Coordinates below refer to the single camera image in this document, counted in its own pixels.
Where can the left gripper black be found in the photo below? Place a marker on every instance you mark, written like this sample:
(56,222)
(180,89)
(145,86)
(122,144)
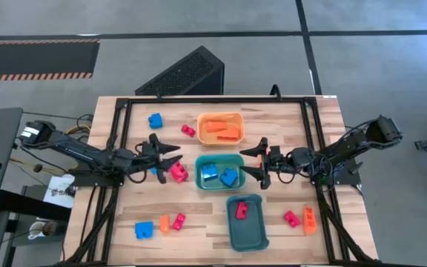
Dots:
(147,164)

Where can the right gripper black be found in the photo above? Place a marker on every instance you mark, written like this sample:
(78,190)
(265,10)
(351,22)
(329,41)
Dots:
(285,164)

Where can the large red toy block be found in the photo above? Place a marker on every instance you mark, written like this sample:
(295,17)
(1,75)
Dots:
(179,173)

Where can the blue toy building block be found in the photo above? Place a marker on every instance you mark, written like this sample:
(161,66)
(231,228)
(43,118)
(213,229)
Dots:
(144,230)
(155,120)
(210,171)
(228,177)
(154,171)

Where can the small red toy block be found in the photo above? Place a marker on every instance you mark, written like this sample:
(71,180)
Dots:
(188,130)

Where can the red toy building block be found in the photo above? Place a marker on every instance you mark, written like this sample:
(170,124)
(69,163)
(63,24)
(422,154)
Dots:
(292,219)
(179,221)
(241,210)

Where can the long orange toy block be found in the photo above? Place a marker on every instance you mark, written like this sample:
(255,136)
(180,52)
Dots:
(309,220)

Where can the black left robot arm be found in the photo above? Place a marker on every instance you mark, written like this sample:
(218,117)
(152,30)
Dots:
(76,148)

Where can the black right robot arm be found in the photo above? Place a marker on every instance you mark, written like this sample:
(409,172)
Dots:
(350,146)

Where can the teal plastic bin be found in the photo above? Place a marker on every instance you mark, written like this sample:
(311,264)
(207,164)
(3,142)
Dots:
(221,160)

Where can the orange-yellow plastic bin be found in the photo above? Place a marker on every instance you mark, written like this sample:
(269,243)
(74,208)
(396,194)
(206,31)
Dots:
(203,138)

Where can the dark grey-green plastic bin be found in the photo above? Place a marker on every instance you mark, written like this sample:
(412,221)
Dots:
(250,233)

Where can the black mesh computer case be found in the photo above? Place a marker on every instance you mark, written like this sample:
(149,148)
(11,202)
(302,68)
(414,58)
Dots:
(184,74)

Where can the white printed paper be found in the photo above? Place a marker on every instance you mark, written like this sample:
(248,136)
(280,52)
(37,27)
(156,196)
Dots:
(59,191)

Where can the black side stand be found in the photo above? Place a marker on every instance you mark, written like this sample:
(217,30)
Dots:
(24,202)

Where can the white mug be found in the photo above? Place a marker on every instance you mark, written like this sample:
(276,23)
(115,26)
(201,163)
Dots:
(35,230)

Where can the black hazard-striped floor mat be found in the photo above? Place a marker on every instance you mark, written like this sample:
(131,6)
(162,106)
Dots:
(35,59)

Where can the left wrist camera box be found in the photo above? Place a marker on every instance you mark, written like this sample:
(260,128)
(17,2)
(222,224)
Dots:
(149,149)

